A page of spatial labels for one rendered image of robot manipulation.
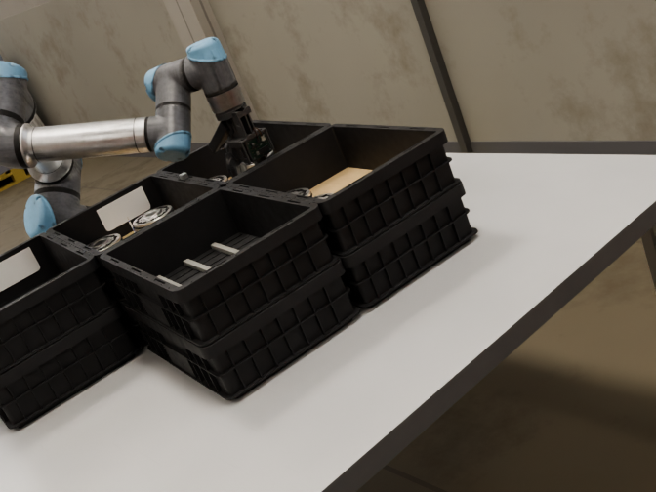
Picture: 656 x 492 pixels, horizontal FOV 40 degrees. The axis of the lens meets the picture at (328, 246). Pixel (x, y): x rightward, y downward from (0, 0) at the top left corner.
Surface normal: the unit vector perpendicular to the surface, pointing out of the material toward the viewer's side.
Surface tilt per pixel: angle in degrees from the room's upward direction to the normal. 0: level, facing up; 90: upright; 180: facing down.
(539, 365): 0
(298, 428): 0
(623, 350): 0
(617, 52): 90
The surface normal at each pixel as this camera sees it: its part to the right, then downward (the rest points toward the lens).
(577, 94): -0.72, 0.50
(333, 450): -0.36, -0.86
